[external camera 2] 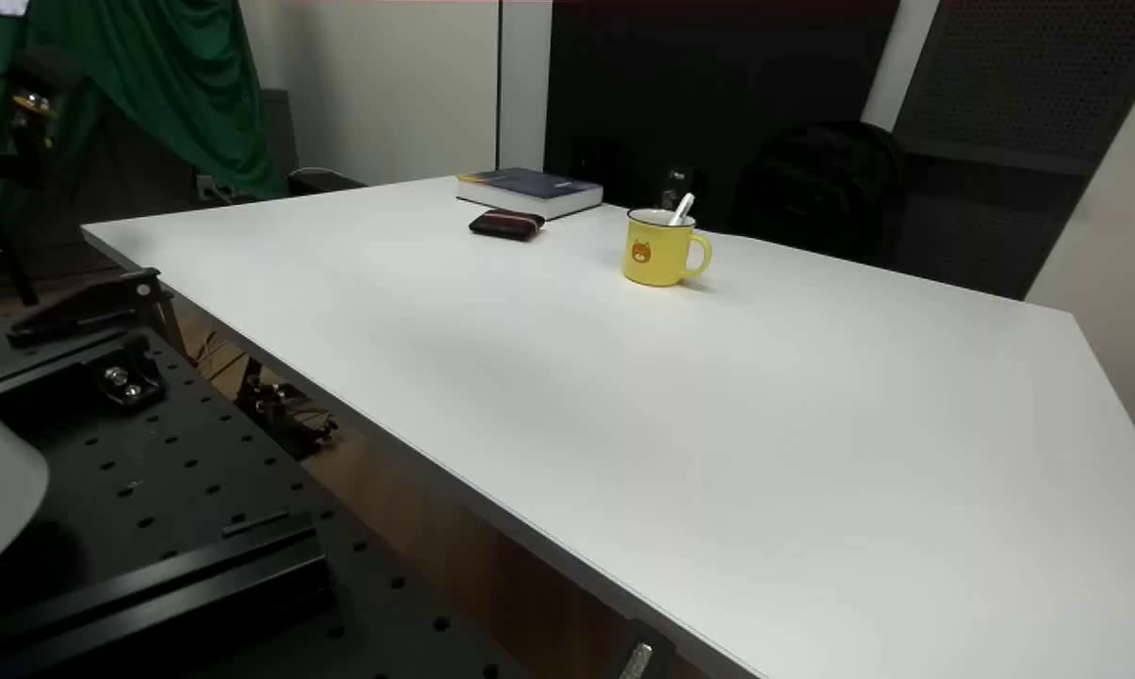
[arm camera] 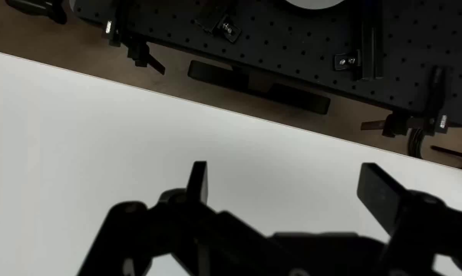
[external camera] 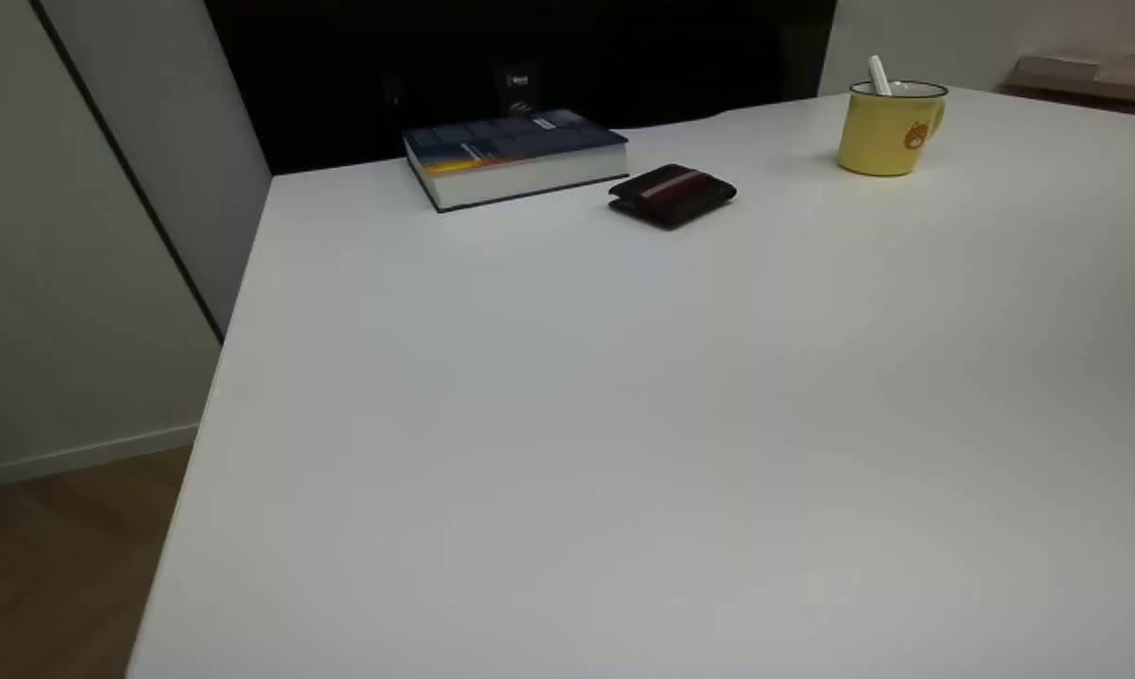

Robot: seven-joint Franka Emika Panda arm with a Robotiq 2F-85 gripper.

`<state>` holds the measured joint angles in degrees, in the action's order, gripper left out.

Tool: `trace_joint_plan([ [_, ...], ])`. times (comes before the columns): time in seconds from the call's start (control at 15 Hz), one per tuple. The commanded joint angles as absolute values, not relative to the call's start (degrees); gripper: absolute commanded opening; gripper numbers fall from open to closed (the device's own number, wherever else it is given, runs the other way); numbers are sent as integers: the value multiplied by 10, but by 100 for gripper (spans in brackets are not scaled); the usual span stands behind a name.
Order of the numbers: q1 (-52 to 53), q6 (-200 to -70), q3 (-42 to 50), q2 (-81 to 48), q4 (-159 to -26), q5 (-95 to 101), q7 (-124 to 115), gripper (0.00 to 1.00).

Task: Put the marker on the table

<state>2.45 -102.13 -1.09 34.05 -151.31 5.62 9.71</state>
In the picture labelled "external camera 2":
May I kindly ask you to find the white marker with purple cap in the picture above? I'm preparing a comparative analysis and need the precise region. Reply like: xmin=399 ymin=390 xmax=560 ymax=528
xmin=668 ymin=193 xmax=697 ymax=227

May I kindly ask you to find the yellow enamel mug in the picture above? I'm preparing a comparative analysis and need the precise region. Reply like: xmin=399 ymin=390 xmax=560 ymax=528
xmin=622 ymin=206 xmax=714 ymax=287

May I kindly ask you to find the black wallet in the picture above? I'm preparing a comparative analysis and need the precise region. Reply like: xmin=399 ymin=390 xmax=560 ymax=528
xmin=468 ymin=206 xmax=541 ymax=241

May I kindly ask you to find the blue hardcover book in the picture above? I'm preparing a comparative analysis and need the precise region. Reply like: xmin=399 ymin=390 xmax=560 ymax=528
xmin=456 ymin=167 xmax=603 ymax=218

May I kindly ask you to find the black table clamp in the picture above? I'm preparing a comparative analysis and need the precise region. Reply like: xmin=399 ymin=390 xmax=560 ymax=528
xmin=233 ymin=357 xmax=335 ymax=458

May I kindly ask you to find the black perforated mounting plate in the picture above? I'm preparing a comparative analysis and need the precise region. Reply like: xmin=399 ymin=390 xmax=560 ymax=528
xmin=0 ymin=326 xmax=522 ymax=679

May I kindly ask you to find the green curtain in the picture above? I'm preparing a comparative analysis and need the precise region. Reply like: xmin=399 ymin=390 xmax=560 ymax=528
xmin=0 ymin=0 xmax=281 ymax=198

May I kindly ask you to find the black camera tripod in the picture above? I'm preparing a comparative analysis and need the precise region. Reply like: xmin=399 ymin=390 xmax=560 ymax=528
xmin=0 ymin=45 xmax=84 ymax=304

